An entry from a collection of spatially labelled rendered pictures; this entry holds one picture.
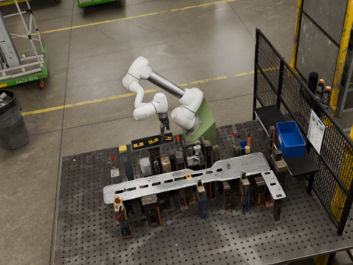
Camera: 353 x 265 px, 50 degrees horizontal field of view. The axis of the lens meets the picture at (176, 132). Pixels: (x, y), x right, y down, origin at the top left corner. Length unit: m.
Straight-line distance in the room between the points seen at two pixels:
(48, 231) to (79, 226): 1.05
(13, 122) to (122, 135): 1.40
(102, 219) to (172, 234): 0.63
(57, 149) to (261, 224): 3.08
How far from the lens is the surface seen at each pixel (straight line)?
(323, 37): 5.08
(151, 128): 5.21
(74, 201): 3.62
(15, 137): 5.48
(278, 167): 3.14
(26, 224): 4.61
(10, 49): 6.76
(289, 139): 3.42
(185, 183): 3.10
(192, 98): 3.59
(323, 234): 3.25
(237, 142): 3.23
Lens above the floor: 3.33
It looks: 41 degrees down
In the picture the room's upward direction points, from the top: 8 degrees counter-clockwise
